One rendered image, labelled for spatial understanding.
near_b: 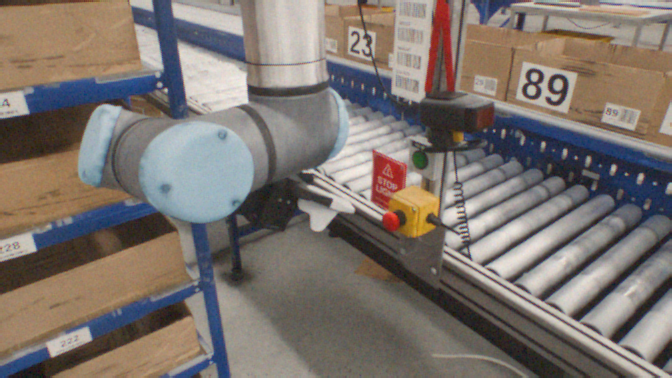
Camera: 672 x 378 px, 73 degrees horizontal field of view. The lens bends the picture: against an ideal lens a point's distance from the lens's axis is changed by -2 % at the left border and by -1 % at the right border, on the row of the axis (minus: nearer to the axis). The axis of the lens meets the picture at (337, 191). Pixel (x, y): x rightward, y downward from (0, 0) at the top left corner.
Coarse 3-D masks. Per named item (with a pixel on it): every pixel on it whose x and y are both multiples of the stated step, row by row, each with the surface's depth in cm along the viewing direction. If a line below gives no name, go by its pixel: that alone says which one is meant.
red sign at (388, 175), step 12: (384, 156) 97; (372, 168) 101; (384, 168) 98; (396, 168) 95; (372, 180) 102; (384, 180) 99; (396, 180) 96; (372, 192) 104; (384, 192) 100; (384, 204) 102
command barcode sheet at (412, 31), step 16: (400, 0) 82; (416, 0) 79; (432, 0) 77; (400, 16) 83; (416, 16) 80; (400, 32) 84; (416, 32) 81; (400, 48) 85; (416, 48) 82; (400, 64) 87; (416, 64) 84; (400, 80) 88; (416, 80) 85; (416, 96) 86
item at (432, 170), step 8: (416, 136) 88; (416, 144) 86; (424, 144) 85; (416, 152) 86; (424, 152) 85; (408, 160) 89; (432, 160) 84; (440, 160) 85; (408, 168) 90; (416, 168) 88; (424, 168) 86; (432, 168) 85; (440, 168) 86; (424, 176) 87; (432, 176) 85; (440, 176) 87
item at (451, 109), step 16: (432, 96) 76; (448, 96) 75; (464, 96) 75; (432, 112) 76; (448, 112) 73; (464, 112) 71; (480, 112) 71; (432, 128) 79; (448, 128) 75; (464, 128) 72; (480, 128) 72; (432, 144) 80; (448, 144) 78
